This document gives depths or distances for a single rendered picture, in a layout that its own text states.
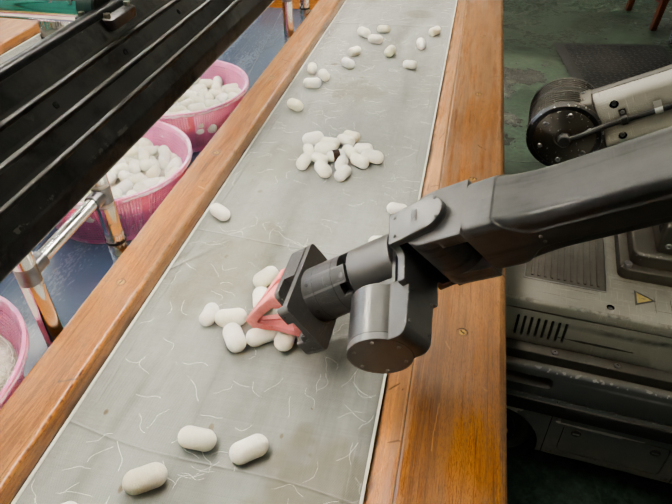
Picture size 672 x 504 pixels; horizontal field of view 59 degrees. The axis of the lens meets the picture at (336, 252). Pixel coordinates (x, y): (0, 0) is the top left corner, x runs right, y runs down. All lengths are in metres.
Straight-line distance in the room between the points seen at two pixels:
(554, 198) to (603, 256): 0.85
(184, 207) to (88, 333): 0.24
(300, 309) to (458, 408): 0.18
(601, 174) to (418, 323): 0.18
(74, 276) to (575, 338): 0.87
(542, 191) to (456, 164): 0.48
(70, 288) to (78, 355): 0.24
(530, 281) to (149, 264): 0.72
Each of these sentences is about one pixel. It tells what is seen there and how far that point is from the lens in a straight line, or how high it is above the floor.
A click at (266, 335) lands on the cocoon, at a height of 0.75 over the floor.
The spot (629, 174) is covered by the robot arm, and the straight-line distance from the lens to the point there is 0.45.
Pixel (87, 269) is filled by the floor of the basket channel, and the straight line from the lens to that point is 0.94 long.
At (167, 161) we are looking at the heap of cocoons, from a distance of 1.03.
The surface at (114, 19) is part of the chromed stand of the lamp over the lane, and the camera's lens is 0.46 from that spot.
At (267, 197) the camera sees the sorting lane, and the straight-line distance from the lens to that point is 0.90.
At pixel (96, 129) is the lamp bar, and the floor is 1.07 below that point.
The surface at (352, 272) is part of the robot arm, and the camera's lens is 0.56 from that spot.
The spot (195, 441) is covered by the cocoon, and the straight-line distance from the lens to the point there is 0.59.
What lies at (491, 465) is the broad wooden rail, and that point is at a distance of 0.57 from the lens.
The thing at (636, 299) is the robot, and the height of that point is 0.48.
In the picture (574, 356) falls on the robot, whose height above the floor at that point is 0.36.
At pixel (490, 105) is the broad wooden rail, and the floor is 0.76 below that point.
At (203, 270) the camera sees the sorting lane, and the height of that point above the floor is 0.74.
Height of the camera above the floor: 1.24
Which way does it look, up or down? 39 degrees down
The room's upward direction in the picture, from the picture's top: 1 degrees counter-clockwise
